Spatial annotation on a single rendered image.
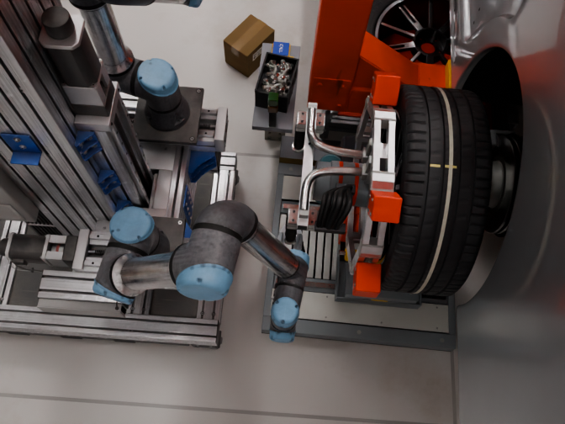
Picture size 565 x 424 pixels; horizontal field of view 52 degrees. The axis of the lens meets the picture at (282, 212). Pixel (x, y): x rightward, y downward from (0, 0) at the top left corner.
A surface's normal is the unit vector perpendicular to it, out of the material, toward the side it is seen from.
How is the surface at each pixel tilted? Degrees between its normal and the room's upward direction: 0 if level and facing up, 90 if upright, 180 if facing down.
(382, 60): 36
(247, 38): 0
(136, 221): 7
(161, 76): 7
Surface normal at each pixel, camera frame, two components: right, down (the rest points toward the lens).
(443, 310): 0.04, -0.38
